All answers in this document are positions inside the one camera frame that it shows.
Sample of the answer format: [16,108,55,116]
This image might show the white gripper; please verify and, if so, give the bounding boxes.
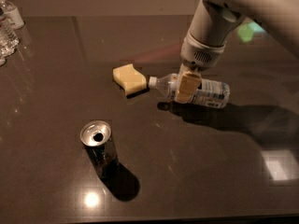
[175,36,224,104]

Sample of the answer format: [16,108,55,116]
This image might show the blue label plastic water bottle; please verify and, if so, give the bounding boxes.
[149,73,230,109]

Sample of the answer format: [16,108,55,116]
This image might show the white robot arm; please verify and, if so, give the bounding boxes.
[175,0,299,104]

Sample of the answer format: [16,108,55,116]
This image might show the white label bottle background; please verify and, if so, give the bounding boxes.
[0,0,25,30]

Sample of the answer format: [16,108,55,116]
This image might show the yellow sponge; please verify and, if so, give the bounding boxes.
[113,63,147,96]

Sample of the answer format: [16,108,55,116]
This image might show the open dark soda can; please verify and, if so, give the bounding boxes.
[79,120,119,179]

